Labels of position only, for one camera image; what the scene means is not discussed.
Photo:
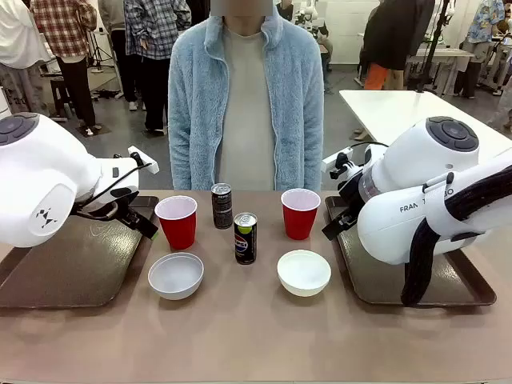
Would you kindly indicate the bystander in white top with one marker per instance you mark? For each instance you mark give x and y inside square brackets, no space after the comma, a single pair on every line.
[16,40]

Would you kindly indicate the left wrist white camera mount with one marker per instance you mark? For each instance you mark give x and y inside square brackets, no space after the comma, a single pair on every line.
[145,163]

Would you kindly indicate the person's right forearm blue sleeve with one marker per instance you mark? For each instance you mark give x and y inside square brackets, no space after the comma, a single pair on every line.
[180,160]

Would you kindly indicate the black Pepsi can blue logo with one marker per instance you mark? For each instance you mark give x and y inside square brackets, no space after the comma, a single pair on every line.
[245,244]

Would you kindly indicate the person in blue fleece jacket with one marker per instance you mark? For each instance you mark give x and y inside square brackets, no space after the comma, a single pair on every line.
[246,112]

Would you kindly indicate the bystander in floral shirt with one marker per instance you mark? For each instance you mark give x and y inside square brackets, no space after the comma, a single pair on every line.
[480,36]

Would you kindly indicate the red plastic cup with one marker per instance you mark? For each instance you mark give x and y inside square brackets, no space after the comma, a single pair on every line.
[178,232]
[300,224]

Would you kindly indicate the bystander in black jacket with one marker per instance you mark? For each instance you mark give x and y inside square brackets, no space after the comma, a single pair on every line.
[394,36]

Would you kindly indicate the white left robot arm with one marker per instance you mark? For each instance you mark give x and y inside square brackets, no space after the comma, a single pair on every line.
[40,168]

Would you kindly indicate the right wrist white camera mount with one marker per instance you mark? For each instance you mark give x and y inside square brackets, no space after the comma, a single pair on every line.
[334,159]

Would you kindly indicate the dark round stool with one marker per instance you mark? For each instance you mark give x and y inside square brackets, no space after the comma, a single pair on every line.
[61,94]

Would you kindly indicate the bystander in blue plaid shirt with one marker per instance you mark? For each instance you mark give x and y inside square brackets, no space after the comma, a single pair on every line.
[156,48]

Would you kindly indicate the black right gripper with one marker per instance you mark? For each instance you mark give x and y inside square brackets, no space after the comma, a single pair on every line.
[351,202]

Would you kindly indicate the black stand pole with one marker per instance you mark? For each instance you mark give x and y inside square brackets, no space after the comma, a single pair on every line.
[434,44]

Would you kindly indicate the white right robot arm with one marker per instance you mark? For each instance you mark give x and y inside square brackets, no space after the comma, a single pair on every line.
[416,224]

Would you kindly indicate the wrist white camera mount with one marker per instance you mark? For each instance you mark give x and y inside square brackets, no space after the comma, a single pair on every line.
[334,159]
[145,163]

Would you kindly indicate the large white table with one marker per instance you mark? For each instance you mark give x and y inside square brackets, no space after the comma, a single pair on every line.
[384,116]

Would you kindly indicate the white plastic bowl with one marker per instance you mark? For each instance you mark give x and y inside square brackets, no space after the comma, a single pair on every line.
[176,276]
[304,274]

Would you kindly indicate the dark brown plastic tray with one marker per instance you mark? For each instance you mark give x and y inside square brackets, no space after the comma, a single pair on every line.
[372,276]
[76,264]

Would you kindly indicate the bystander in red plaid shirt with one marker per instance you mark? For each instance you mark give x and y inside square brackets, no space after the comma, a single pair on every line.
[68,36]

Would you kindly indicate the person's left forearm blue sleeve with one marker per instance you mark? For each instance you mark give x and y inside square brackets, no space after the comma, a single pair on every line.
[311,160]

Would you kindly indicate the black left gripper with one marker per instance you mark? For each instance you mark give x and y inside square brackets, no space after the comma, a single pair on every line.
[125,204]

